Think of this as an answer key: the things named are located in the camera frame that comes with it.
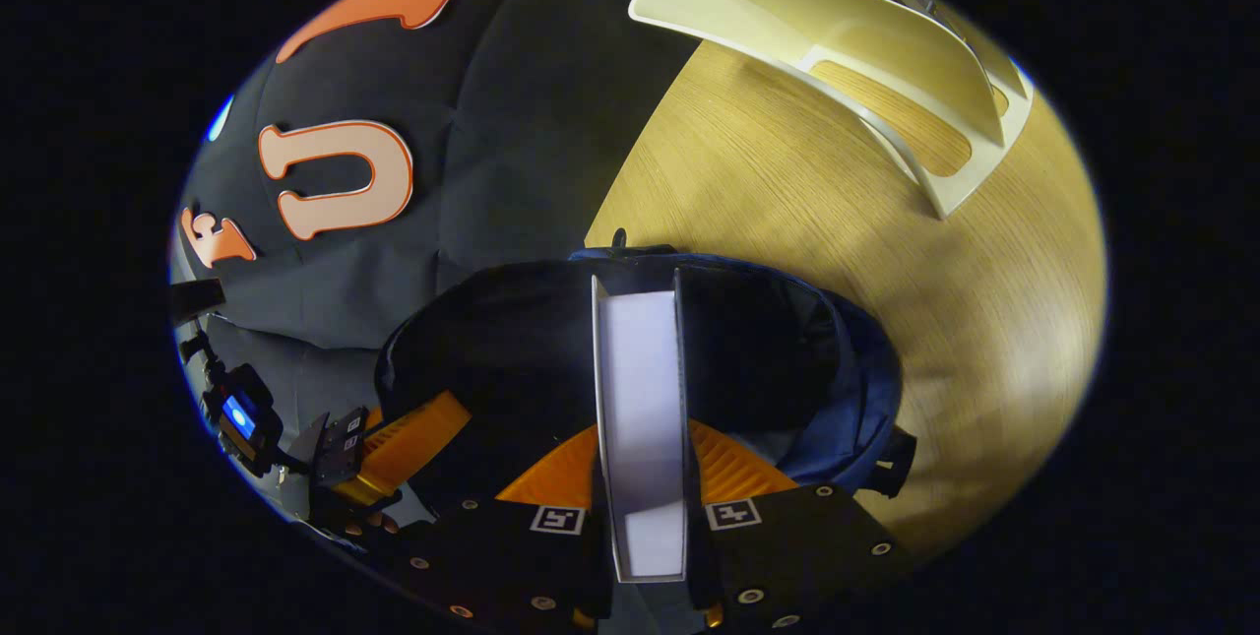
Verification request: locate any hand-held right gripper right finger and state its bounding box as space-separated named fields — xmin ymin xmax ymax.
xmin=684 ymin=418 xmax=916 ymax=631

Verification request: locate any blue schoolbag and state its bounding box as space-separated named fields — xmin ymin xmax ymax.
xmin=374 ymin=246 xmax=918 ymax=518

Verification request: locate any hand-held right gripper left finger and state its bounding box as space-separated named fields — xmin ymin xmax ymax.
xmin=394 ymin=423 xmax=611 ymax=631

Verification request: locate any portrait cover book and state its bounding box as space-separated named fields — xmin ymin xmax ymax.
xmin=591 ymin=271 xmax=690 ymax=585

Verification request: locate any white bookshelf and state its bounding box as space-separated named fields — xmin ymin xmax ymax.
xmin=628 ymin=0 xmax=1035 ymax=221

